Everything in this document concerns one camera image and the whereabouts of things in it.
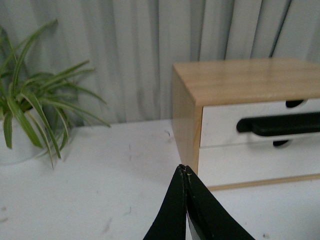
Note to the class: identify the white drawer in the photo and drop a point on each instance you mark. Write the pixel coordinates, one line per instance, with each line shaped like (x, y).
(219, 122)
(221, 166)

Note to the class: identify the green spider plant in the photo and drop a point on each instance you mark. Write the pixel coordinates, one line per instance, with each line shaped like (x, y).
(41, 91)

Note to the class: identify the wooden drawer cabinet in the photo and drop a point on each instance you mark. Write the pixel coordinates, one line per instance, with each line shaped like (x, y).
(196, 85)

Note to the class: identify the black drawer handle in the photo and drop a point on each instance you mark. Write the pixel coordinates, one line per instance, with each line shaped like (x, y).
(280, 125)

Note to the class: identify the grey curtain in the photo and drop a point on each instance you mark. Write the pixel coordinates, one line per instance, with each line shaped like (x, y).
(132, 44)

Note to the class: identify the white plant pot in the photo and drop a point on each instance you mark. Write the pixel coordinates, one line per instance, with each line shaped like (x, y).
(22, 147)

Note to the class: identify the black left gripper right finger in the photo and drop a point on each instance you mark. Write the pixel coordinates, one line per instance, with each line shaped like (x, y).
(207, 218)

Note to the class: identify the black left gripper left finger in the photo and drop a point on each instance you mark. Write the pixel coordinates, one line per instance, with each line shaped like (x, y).
(170, 222)

